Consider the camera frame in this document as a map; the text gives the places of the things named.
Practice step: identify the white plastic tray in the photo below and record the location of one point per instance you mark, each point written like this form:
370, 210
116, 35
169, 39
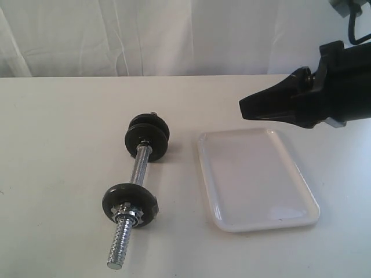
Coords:
253, 182

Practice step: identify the chrome dumbbell bar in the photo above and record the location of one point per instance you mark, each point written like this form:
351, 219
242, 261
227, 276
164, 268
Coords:
124, 226

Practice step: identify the white backdrop curtain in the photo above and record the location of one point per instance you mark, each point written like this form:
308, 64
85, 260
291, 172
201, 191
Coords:
147, 38

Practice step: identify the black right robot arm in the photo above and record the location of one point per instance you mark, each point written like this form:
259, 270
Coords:
355, 97

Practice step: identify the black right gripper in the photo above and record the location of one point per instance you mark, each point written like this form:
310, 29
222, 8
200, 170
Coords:
303, 99

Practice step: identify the chrome star collar nut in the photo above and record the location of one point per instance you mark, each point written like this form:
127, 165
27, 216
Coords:
126, 210

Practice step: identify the black weight plate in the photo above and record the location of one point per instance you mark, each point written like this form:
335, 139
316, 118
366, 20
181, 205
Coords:
147, 134
153, 119
136, 195

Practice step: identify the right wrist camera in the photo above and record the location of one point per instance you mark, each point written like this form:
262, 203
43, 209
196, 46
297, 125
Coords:
344, 4

